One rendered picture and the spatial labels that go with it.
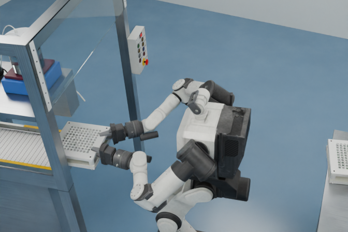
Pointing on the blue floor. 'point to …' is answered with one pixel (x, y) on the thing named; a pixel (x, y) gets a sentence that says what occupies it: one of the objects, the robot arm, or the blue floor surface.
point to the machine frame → (44, 121)
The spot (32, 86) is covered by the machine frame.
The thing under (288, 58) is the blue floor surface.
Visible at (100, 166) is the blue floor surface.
